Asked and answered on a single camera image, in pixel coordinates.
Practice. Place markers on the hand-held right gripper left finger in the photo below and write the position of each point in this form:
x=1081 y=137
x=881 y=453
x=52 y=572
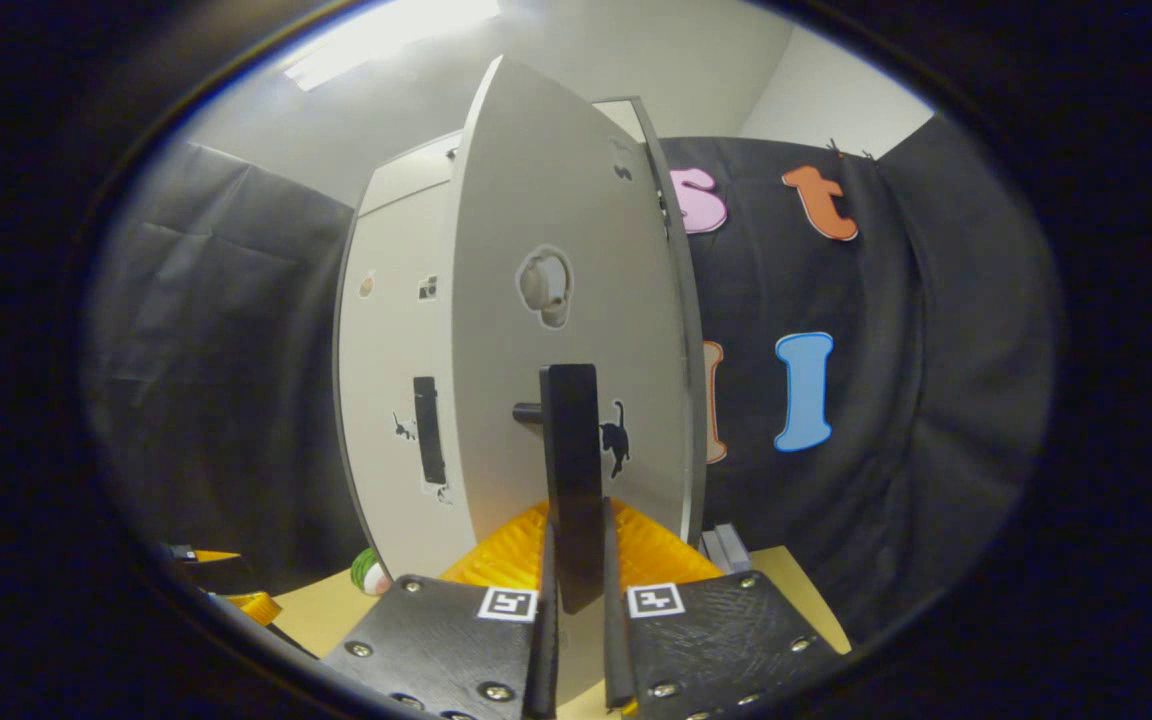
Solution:
x=544 y=660

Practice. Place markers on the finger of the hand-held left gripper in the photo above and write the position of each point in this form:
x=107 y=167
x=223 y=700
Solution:
x=256 y=606
x=191 y=554

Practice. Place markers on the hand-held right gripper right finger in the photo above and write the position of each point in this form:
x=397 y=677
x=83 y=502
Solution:
x=618 y=650

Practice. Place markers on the beige cabinet door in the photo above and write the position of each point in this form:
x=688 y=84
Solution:
x=386 y=350
x=536 y=200

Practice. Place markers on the grey double-door shoe cabinet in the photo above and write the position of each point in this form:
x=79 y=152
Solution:
x=694 y=300

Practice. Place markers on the beige cabinet drawer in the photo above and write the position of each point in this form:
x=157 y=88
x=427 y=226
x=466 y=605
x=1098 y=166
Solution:
x=406 y=175

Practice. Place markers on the green and white toy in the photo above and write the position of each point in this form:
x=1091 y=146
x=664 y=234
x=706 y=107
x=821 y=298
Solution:
x=370 y=572

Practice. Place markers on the white book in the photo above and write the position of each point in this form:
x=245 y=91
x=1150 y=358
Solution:
x=712 y=552

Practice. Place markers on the black backdrop cloth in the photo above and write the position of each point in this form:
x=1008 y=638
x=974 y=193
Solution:
x=886 y=400

